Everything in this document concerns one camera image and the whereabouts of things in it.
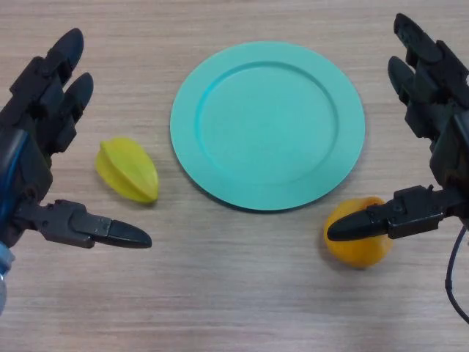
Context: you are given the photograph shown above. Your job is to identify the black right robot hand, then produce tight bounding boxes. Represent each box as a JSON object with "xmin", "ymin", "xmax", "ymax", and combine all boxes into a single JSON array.
[{"xmin": 327, "ymin": 12, "xmax": 469, "ymax": 242}]

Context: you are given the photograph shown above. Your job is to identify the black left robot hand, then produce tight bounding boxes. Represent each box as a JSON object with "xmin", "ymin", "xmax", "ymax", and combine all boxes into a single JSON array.
[{"xmin": 0, "ymin": 27, "xmax": 153, "ymax": 250}]

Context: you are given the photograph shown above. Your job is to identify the yellow starfruit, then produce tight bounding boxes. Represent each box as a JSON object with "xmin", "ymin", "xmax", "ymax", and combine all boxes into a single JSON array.
[{"xmin": 95, "ymin": 136, "xmax": 160, "ymax": 205}]

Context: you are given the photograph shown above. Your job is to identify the green round plate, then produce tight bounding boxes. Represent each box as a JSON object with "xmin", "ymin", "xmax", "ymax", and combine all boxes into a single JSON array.
[{"xmin": 169, "ymin": 42, "xmax": 366, "ymax": 213}]

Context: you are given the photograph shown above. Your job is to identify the orange pear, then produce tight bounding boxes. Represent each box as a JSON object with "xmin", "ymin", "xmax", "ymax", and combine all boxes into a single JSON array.
[{"xmin": 323, "ymin": 197, "xmax": 395, "ymax": 268}]

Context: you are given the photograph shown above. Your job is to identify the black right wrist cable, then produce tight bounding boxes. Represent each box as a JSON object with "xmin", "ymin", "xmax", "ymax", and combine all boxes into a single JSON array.
[{"xmin": 444, "ymin": 225, "xmax": 469, "ymax": 326}]

